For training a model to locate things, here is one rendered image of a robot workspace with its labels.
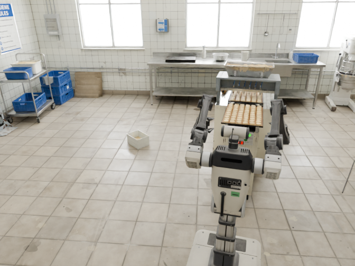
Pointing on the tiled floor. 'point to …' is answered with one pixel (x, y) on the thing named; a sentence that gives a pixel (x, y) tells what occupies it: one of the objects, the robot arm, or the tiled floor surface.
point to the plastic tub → (138, 139)
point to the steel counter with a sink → (286, 63)
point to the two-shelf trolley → (25, 92)
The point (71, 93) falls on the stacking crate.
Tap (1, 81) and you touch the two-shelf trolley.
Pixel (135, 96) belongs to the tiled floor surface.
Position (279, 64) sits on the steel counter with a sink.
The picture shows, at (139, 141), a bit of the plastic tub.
